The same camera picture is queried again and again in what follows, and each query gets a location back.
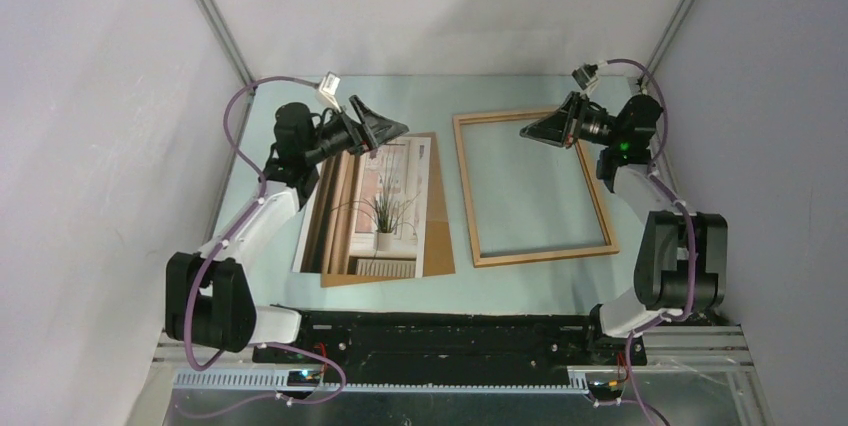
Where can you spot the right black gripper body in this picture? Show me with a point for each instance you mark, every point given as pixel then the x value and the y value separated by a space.
pixel 592 125

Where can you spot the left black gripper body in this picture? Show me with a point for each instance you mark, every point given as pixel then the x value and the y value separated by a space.
pixel 334 139

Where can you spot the window plant photo print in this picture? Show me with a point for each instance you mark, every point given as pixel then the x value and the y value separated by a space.
pixel 378 224

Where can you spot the wooden picture frame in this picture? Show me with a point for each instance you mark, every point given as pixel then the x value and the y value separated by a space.
pixel 526 201

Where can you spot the brown cardboard backing board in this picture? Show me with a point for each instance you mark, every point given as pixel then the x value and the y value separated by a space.
pixel 437 237

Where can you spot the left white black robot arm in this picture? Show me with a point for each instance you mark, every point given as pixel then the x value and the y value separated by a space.
pixel 208 298

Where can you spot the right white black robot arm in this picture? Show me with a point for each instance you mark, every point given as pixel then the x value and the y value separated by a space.
pixel 680 268

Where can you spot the right aluminium corner profile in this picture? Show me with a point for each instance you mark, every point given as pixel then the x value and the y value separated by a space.
pixel 671 30

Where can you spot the aluminium corner profile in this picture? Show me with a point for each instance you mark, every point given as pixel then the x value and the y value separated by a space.
pixel 224 37
pixel 671 30

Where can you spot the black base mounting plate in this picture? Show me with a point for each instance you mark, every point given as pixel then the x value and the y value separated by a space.
pixel 428 349

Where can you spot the left aluminium corner profile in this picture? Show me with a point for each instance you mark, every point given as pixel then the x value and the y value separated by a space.
pixel 224 37

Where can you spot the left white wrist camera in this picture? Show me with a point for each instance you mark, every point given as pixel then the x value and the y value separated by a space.
pixel 326 92

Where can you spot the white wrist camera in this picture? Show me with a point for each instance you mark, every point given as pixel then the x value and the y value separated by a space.
pixel 326 92
pixel 586 77

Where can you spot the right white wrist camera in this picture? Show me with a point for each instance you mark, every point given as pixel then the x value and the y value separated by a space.
pixel 586 77

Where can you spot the grey slotted cable duct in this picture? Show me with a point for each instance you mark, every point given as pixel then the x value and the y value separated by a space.
pixel 283 381

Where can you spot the front aluminium rail frame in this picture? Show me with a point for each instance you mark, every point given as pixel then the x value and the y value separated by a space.
pixel 689 349

